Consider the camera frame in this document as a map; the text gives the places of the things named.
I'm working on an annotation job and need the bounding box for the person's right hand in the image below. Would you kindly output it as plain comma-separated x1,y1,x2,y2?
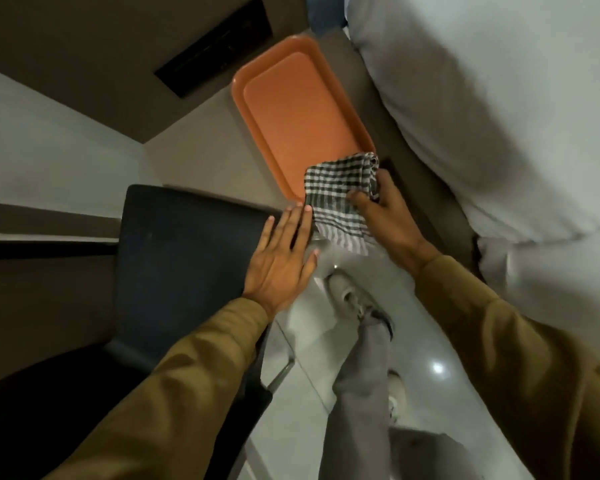
347,169,444,278

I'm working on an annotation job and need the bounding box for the person's left hand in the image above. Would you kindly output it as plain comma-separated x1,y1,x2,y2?
242,204,320,321

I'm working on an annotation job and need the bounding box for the black white checked cloth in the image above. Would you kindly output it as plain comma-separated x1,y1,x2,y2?
303,152,381,257

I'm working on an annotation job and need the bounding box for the person's left forearm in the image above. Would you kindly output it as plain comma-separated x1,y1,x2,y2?
44,298,272,480

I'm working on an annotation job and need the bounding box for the person's right forearm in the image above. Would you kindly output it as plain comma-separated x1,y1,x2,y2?
414,254,600,480

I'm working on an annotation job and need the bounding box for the person's left white shoe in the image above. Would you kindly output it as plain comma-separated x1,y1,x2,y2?
324,269,395,340

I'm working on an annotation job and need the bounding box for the person's white shoe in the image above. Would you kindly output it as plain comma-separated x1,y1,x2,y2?
324,269,395,340
386,370,412,427

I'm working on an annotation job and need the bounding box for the black chair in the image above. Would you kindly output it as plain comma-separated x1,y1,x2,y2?
0,184,302,480

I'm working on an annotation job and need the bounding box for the orange plastic tray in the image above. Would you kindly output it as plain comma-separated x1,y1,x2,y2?
230,34,377,203

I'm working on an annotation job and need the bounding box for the person's left leg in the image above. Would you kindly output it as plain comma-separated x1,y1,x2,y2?
319,319,397,480

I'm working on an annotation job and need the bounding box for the person's leg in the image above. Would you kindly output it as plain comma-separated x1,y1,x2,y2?
387,427,483,480
319,319,397,480

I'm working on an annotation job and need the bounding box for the person's right white shoe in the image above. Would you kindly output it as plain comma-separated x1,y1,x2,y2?
386,370,412,427

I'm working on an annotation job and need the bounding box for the blue cloth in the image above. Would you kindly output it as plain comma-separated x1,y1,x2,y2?
305,0,350,37

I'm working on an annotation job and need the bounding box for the white bed sheet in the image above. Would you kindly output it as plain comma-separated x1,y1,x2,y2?
477,230,600,391

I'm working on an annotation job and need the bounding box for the person's right leg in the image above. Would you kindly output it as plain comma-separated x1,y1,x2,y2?
387,427,483,480

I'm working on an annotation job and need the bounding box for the black wall vent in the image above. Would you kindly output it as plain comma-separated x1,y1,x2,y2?
153,0,274,99

